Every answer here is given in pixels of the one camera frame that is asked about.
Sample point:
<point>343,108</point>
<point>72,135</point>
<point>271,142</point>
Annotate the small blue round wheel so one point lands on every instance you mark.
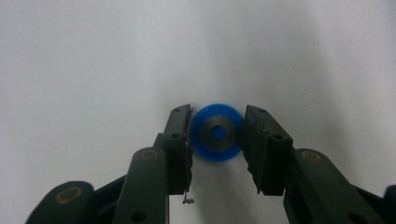
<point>199,138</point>

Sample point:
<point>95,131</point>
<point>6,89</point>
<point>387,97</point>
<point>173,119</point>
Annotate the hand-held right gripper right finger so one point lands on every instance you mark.
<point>267,149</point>

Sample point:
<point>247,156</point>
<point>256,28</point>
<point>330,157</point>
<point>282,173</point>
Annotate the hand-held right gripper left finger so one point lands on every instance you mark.
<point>174,155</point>

